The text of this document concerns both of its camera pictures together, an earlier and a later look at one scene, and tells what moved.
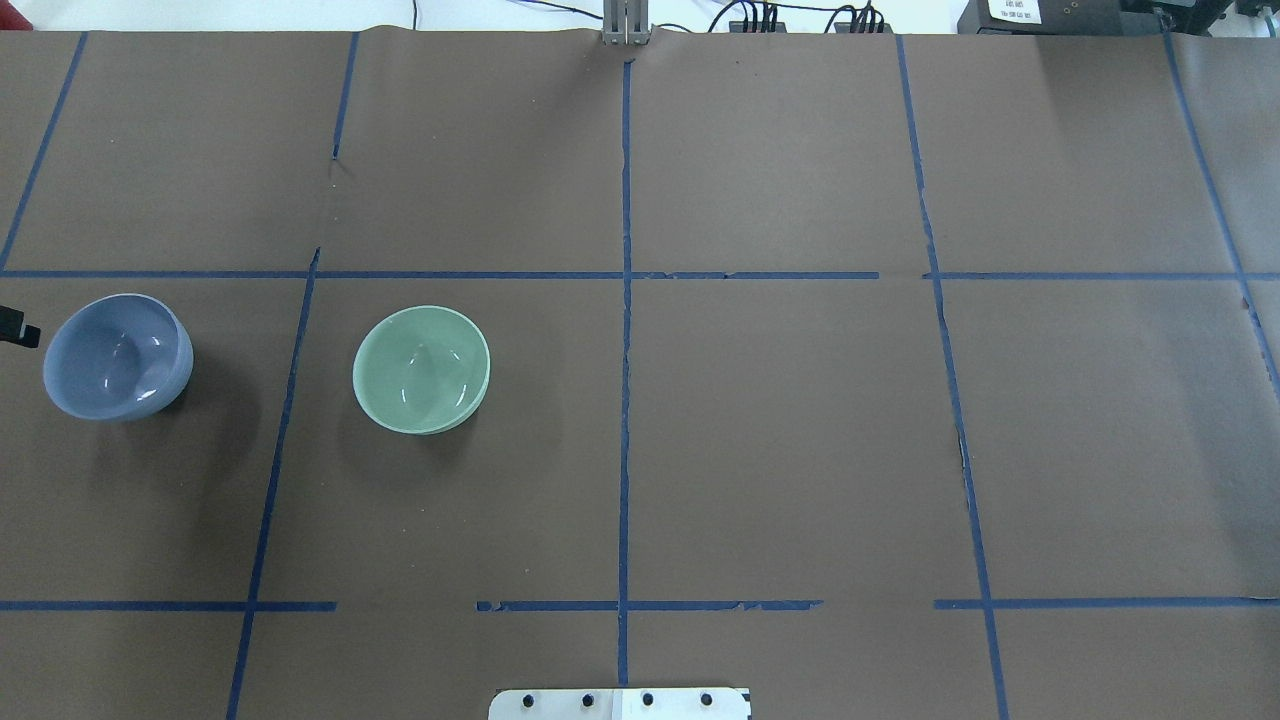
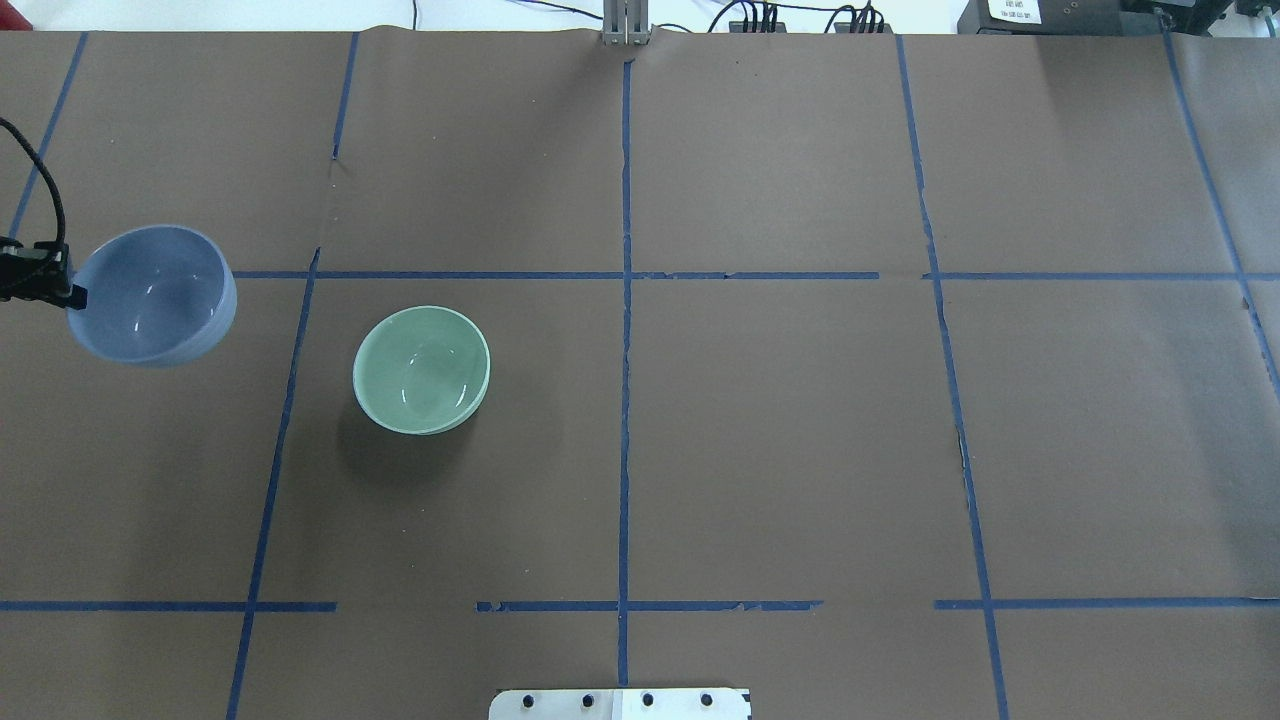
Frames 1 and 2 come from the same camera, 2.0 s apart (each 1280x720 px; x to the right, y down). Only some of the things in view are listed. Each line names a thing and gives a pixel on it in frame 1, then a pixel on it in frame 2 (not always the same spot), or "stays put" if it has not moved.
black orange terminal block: (738, 27) stays put
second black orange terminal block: (845, 27) stays put
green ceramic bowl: (422, 370) stays put
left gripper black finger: (13, 328) -> (40, 273)
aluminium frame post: (626, 22) stays put
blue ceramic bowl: (123, 359) -> (156, 296)
